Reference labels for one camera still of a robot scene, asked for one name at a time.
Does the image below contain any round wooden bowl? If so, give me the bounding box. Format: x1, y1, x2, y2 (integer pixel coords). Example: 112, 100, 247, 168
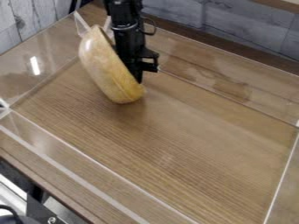
79, 25, 145, 104

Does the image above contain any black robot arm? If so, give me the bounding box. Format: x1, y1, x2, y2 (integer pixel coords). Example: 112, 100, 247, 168
103, 0, 159, 83

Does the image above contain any black cable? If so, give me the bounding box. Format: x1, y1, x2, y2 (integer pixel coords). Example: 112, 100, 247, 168
0, 204, 18, 224

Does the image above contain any black metal bracket with bolt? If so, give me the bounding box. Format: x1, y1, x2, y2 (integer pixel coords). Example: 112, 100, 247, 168
25, 194, 68, 224

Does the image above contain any clear acrylic corner bracket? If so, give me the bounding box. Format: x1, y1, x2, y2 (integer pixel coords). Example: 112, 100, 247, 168
73, 11, 115, 39

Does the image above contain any clear acrylic tray wall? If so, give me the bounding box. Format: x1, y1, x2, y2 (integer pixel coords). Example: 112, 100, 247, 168
0, 14, 299, 224

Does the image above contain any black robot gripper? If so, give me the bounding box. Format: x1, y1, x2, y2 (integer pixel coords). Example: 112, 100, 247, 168
112, 22, 159, 83

